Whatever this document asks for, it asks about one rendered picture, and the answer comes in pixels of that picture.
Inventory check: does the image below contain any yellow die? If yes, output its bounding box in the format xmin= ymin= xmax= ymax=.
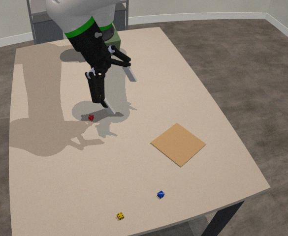
xmin=117 ymin=212 xmax=124 ymax=220

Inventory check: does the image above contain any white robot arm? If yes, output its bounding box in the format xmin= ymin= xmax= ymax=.
xmin=45 ymin=0 xmax=121 ymax=52

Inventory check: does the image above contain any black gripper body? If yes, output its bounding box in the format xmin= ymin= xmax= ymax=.
xmin=81 ymin=39 xmax=111 ymax=73

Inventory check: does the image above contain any tan square mat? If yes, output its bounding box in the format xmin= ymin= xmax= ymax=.
xmin=150 ymin=123 xmax=206 ymax=167

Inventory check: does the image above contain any red die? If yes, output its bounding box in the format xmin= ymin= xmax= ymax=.
xmin=88 ymin=115 xmax=94 ymax=121

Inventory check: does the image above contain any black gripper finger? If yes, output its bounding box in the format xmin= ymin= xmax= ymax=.
xmin=85 ymin=63 xmax=116 ymax=114
xmin=106 ymin=45 xmax=137 ymax=82

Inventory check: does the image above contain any blue die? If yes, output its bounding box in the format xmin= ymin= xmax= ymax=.
xmin=157 ymin=191 xmax=164 ymax=199

